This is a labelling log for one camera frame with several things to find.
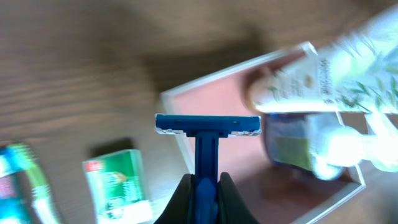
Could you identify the blue disposable razor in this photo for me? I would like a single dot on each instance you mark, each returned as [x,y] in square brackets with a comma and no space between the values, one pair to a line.
[207,131]

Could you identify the green white toothbrush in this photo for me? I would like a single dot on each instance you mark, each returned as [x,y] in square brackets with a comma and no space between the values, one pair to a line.
[42,200]

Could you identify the green Dettol soap box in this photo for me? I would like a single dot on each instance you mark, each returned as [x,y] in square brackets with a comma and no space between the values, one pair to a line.
[118,188]

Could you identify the green white toothpaste tube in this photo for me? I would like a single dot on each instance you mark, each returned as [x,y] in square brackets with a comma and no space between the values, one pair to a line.
[13,208]

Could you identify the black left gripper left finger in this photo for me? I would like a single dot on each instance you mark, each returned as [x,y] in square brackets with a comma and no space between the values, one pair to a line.
[180,208]

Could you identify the clear bottle with dark base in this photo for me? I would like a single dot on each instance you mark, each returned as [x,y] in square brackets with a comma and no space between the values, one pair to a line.
[321,144]

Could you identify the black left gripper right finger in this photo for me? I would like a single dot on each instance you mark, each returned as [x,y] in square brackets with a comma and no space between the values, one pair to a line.
[231,207]

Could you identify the white box with pink interior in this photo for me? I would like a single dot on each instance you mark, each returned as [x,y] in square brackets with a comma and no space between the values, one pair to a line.
[272,194]

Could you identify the white cream tube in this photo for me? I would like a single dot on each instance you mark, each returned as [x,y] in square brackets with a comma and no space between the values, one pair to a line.
[357,73]

